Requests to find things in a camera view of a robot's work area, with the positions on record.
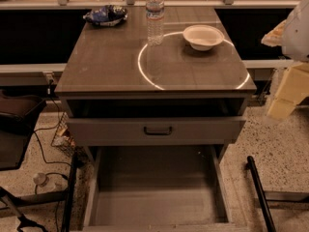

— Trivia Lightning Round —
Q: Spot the dark office chair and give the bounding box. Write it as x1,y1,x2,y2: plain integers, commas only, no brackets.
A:
0,89,46,171

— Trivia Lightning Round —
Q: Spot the clear plastic water bottle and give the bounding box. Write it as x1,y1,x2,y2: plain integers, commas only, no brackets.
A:
146,0,164,46

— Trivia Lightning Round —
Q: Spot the blue chip bag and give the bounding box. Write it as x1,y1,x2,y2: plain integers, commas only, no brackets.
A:
83,5,127,27

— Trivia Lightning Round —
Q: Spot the grey drawer cabinet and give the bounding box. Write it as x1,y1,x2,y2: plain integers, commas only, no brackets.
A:
53,5,258,166

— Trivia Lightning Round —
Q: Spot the black power cable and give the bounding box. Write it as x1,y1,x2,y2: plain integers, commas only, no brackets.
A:
32,77,72,232

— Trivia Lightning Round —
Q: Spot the wire mesh basket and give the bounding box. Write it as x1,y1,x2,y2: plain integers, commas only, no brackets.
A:
51,112,75,157

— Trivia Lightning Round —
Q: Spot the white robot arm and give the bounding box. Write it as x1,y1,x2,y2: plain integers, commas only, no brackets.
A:
262,0,309,121

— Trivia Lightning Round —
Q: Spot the white round floor device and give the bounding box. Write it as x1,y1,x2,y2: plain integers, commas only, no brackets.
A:
33,173,56,194

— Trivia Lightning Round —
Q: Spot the grey top drawer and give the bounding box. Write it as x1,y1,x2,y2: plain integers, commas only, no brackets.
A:
67,116,245,146

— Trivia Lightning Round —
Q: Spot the white paper bowl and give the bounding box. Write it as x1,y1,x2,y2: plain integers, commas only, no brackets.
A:
183,25,225,51

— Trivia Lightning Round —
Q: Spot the grey drawer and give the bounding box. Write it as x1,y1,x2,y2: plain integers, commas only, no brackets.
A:
82,146,249,232
67,116,245,146

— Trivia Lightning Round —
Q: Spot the black tripod leg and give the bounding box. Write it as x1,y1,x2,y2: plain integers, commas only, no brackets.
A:
0,187,48,232

